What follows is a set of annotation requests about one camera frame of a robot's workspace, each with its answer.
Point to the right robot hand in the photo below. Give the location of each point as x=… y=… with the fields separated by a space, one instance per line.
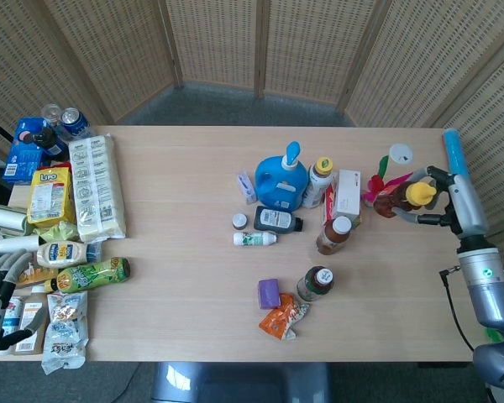
x=468 y=205

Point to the honey bear bottle yellow cap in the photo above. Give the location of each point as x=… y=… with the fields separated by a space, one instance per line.
x=403 y=197

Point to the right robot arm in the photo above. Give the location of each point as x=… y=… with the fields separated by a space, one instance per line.
x=487 y=289

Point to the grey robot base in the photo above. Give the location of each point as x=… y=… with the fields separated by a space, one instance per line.
x=239 y=384

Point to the brown bottle with white label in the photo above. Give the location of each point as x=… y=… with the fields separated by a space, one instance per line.
x=31 y=323

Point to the mayonnaise squeeze bottle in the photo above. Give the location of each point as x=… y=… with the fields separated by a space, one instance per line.
x=65 y=254

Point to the brown tea bottle white cap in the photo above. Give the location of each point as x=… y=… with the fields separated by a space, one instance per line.
x=335 y=237

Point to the white bottle with yellow cap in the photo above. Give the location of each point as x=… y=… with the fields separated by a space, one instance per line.
x=318 y=184

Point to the green-label tea bottle white cap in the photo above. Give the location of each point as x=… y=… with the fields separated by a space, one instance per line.
x=315 y=285

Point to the dark bottle with blue label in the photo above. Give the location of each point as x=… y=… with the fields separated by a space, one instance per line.
x=48 y=142

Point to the blue detergent jug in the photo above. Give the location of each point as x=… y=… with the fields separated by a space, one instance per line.
x=283 y=184

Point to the dark grey squeeze bottle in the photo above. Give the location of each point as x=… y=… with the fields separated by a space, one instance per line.
x=275 y=220

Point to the small white bottle green print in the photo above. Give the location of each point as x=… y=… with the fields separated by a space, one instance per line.
x=254 y=239

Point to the orange flat pack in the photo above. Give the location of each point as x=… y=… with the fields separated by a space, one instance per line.
x=35 y=277

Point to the light blue tube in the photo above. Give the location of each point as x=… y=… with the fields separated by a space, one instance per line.
x=455 y=151

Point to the white paper roll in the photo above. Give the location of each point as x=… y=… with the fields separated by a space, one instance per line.
x=19 y=244

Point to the white snack bag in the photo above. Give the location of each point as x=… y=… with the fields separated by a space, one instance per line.
x=65 y=331

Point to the white round table grommet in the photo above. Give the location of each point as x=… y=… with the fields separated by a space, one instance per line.
x=401 y=153

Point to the white lint roller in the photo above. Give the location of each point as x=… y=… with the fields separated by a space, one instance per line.
x=6 y=218

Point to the colourful feather shuttlecock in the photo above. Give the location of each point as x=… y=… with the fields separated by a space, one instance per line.
x=377 y=184

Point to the light green bag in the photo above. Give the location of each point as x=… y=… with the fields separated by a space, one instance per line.
x=59 y=231

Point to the green chips tube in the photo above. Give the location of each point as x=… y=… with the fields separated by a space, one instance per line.
x=92 y=275

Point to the white and red carton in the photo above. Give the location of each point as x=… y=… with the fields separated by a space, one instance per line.
x=346 y=195

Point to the yellow biscuit pack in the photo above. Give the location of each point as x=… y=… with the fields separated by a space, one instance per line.
x=50 y=197

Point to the blue cookie box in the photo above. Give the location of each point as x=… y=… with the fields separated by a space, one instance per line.
x=19 y=159

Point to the pale yellow tissue pack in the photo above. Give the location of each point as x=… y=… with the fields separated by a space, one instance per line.
x=96 y=189

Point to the clear plastic cup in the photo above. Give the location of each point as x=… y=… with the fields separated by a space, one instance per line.
x=51 y=113

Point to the blue drink can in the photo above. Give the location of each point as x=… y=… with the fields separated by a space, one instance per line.
x=75 y=121

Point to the purple box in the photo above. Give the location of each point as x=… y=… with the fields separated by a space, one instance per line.
x=269 y=293

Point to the orange snack packet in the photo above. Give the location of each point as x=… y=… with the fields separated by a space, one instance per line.
x=279 y=321

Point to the small lavender tissue pack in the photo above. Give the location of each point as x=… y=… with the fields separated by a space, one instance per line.
x=246 y=186

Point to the small jar with silver lid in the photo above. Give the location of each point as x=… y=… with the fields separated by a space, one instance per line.
x=239 y=221

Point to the wicker folding screen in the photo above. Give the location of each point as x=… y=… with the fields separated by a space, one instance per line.
x=218 y=46

